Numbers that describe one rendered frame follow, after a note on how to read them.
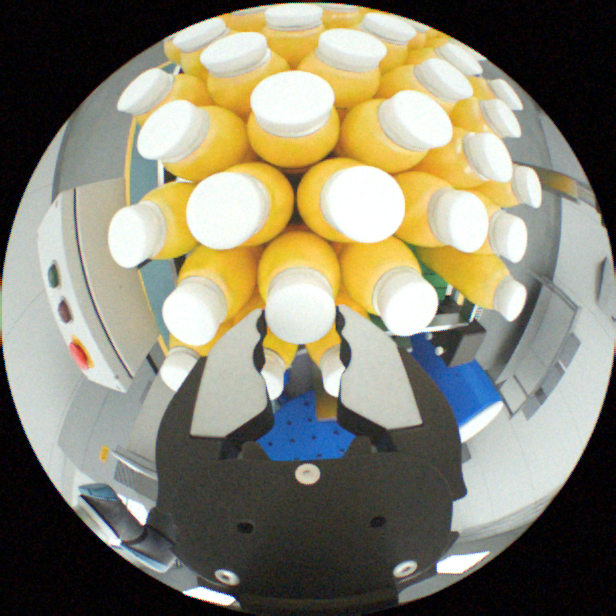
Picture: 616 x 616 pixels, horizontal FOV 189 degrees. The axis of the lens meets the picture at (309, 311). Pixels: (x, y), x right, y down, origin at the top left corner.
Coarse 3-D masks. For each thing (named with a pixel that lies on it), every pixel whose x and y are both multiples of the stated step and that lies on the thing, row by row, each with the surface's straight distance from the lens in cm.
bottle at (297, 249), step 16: (288, 224) 22; (304, 224) 21; (272, 240) 17; (288, 240) 15; (304, 240) 15; (320, 240) 16; (272, 256) 14; (288, 256) 14; (304, 256) 13; (320, 256) 14; (336, 256) 16; (272, 272) 14; (288, 272) 13; (304, 272) 13; (320, 272) 13; (336, 272) 15; (336, 288) 15
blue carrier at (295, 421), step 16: (304, 400) 34; (288, 416) 33; (304, 416) 33; (272, 432) 32; (288, 432) 32; (304, 432) 32; (320, 432) 32; (336, 432) 32; (272, 448) 31; (288, 448) 31; (304, 448) 30; (320, 448) 30; (336, 448) 31
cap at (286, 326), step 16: (272, 288) 13; (288, 288) 11; (304, 288) 11; (320, 288) 11; (272, 304) 11; (288, 304) 11; (304, 304) 11; (320, 304) 11; (272, 320) 12; (288, 320) 12; (304, 320) 12; (320, 320) 12; (288, 336) 12; (304, 336) 12; (320, 336) 12
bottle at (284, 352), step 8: (256, 288) 22; (256, 296) 20; (248, 304) 19; (256, 304) 19; (264, 304) 19; (240, 312) 19; (248, 312) 18; (240, 320) 18; (272, 336) 17; (264, 344) 16; (272, 344) 17; (280, 344) 17; (288, 344) 17; (296, 344) 19; (264, 352) 16; (272, 352) 16; (280, 352) 17; (288, 352) 17; (296, 352) 20; (280, 360) 17; (288, 360) 18
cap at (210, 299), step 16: (192, 288) 13; (208, 288) 14; (176, 304) 13; (192, 304) 13; (208, 304) 13; (176, 320) 14; (192, 320) 13; (208, 320) 13; (176, 336) 15; (192, 336) 14; (208, 336) 14
